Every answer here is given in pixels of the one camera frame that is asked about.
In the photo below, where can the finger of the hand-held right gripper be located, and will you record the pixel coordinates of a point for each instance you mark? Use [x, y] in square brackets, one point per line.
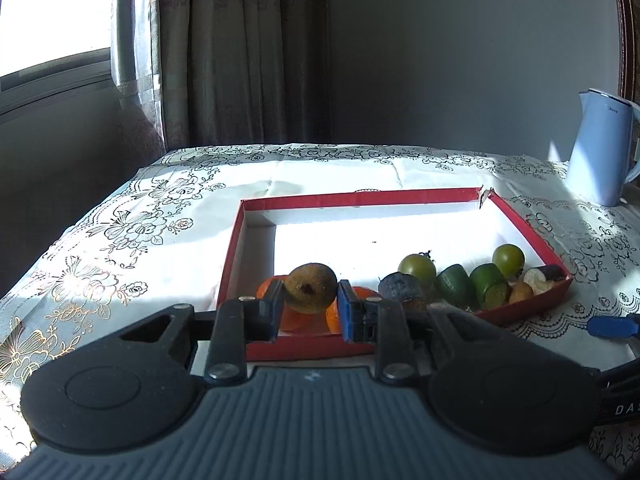
[615, 326]

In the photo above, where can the small tan longan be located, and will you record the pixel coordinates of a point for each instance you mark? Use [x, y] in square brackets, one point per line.
[521, 292]

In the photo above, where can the orange tangerine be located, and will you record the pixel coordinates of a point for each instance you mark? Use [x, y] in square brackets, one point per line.
[267, 292]
[372, 305]

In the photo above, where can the brown round fruit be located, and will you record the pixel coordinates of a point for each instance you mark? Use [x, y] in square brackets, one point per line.
[310, 287]

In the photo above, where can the red cardboard box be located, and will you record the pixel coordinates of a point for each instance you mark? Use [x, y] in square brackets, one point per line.
[375, 225]

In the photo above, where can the tapered cucumber end piece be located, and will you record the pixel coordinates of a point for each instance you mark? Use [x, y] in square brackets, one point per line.
[454, 285]

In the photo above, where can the window with grey frame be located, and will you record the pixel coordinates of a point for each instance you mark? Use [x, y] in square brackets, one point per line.
[50, 20]

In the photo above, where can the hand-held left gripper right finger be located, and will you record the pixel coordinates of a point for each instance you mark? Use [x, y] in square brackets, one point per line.
[350, 310]

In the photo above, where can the rounded dark eggplant piece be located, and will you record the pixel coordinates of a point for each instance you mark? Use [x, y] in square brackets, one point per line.
[400, 287]

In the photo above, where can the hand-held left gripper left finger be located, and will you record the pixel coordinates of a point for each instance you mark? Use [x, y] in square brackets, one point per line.
[272, 310]

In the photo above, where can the dark wooden frame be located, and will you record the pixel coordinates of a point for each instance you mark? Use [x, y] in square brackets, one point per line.
[630, 25]

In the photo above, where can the patterned brown curtain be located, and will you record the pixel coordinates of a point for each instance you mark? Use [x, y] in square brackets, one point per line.
[240, 50]

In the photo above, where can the floral white tablecloth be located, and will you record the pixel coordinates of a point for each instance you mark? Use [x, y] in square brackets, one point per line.
[150, 225]

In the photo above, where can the cylindrical cucumber piece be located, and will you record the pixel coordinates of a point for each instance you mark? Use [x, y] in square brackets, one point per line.
[490, 285]

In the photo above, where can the cut eggplant piece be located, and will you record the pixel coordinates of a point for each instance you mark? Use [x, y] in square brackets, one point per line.
[542, 280]

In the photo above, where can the sheer white curtain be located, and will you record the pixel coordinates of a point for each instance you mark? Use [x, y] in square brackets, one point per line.
[137, 60]

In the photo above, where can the light blue electric kettle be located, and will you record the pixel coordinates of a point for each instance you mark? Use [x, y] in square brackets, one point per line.
[597, 150]

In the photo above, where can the green tomato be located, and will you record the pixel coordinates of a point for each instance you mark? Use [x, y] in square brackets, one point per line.
[509, 259]
[417, 267]

